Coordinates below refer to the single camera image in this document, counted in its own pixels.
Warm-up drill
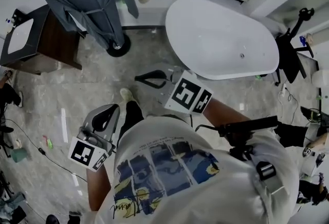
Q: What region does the green and red brush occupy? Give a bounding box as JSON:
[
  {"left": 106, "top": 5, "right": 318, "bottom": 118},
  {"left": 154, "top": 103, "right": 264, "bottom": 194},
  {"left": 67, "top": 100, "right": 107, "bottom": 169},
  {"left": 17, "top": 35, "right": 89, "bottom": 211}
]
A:
[{"left": 42, "top": 135, "right": 54, "bottom": 150}]

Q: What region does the person's right forearm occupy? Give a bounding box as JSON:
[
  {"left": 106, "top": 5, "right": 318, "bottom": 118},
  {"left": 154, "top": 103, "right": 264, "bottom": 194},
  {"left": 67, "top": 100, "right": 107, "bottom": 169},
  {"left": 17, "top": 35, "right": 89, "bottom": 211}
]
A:
[{"left": 203, "top": 97, "right": 254, "bottom": 132}]

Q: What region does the black office chair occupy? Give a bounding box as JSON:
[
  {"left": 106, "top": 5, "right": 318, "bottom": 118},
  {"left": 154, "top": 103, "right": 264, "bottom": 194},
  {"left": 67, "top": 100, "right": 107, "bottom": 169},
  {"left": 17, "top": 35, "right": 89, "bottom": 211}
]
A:
[{"left": 274, "top": 7, "right": 316, "bottom": 87}]

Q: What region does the black floor cable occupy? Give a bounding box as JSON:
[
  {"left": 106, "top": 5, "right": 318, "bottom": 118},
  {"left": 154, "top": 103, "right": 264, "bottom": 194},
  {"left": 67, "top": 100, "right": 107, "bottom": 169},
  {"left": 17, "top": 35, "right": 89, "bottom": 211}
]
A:
[{"left": 5, "top": 119, "right": 88, "bottom": 183}]

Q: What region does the white bathtub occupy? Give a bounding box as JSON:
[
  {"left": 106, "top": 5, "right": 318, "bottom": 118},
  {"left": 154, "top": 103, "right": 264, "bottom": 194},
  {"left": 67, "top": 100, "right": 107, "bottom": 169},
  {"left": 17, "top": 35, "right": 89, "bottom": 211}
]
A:
[{"left": 164, "top": 0, "right": 280, "bottom": 81}]

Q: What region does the long white floor strip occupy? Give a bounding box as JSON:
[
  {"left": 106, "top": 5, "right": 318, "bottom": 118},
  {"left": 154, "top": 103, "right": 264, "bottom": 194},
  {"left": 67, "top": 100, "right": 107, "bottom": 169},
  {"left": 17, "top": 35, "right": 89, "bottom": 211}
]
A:
[{"left": 61, "top": 108, "right": 69, "bottom": 143}]

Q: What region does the dark wooden vanity cabinet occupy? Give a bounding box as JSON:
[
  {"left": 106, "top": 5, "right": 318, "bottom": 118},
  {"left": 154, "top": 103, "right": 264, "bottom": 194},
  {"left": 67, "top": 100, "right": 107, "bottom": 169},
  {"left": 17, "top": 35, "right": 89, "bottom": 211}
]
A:
[{"left": 0, "top": 4, "right": 83, "bottom": 76}]

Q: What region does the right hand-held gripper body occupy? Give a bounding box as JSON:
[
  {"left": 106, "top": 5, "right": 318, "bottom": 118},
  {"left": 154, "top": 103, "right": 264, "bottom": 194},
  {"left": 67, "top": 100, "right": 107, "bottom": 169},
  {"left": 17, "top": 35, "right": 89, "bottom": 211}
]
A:
[{"left": 156, "top": 69, "right": 214, "bottom": 115}]

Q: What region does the pile of clothes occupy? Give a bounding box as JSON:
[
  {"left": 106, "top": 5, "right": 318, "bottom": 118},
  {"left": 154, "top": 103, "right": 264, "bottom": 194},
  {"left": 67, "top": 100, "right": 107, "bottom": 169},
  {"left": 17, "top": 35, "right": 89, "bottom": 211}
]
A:
[{"left": 0, "top": 191, "right": 28, "bottom": 224}]

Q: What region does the person's left forearm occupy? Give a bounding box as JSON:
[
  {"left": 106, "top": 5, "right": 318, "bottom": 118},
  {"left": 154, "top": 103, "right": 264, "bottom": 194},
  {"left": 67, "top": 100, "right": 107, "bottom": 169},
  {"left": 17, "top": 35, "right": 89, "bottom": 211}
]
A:
[{"left": 86, "top": 160, "right": 116, "bottom": 212}]

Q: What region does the black coat rack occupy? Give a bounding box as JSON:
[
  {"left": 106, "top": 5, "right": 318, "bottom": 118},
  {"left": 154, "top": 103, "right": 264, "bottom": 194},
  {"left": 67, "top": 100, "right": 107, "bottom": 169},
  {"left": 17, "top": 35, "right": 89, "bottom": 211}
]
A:
[{"left": 104, "top": 33, "right": 132, "bottom": 58}]

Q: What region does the person's pale shoe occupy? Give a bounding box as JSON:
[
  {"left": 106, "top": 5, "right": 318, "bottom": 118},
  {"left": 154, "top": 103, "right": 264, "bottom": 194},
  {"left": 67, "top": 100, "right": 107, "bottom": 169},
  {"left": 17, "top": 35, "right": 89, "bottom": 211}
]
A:
[{"left": 120, "top": 87, "right": 140, "bottom": 105}]

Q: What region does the person's white printed shirt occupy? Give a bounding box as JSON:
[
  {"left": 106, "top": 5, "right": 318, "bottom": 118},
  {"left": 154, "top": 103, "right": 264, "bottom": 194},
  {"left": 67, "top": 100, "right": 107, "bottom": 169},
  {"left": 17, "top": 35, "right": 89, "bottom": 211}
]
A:
[{"left": 87, "top": 114, "right": 300, "bottom": 224}]

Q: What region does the white sink basin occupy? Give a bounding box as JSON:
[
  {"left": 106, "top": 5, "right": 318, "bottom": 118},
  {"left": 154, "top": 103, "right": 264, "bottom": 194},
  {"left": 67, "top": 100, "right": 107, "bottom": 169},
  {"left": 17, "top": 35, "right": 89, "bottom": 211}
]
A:
[{"left": 7, "top": 18, "right": 35, "bottom": 55}]

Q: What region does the green bucket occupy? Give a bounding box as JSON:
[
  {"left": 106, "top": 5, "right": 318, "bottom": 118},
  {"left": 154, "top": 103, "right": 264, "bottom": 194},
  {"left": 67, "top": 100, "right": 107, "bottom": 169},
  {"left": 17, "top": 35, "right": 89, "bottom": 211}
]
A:
[{"left": 10, "top": 147, "right": 28, "bottom": 163}]

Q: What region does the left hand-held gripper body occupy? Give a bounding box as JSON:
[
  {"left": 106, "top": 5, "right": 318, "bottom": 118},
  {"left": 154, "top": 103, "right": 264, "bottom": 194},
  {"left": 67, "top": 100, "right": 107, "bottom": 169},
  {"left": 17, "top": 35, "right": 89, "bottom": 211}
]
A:
[{"left": 68, "top": 125, "right": 116, "bottom": 172}]

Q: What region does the person's black trouser leg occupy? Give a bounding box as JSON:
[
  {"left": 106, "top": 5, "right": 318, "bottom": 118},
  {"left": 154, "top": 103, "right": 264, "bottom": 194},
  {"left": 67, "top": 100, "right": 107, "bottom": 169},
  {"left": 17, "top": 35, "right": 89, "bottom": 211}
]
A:
[{"left": 117, "top": 101, "right": 145, "bottom": 147}]

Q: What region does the black faucet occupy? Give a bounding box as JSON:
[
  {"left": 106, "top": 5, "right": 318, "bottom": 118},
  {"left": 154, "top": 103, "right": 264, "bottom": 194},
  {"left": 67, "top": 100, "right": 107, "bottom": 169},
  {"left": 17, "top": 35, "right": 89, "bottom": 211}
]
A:
[{"left": 11, "top": 9, "right": 27, "bottom": 25}]

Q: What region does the grey strap with black buckle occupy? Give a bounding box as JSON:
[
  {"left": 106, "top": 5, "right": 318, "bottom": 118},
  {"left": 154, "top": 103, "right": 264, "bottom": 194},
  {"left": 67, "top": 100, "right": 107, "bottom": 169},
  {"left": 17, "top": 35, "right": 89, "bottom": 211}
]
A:
[{"left": 253, "top": 160, "right": 286, "bottom": 194}]

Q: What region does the black shoulder camera mount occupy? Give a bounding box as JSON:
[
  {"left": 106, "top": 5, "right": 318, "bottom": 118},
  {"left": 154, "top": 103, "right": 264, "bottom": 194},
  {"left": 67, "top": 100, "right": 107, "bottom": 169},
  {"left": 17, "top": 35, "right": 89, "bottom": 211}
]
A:
[{"left": 217, "top": 115, "right": 280, "bottom": 162}]

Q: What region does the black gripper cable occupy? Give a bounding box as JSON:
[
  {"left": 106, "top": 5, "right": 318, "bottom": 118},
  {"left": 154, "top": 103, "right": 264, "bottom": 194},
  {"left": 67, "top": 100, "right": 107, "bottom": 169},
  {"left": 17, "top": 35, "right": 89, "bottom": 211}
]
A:
[{"left": 194, "top": 114, "right": 220, "bottom": 133}]

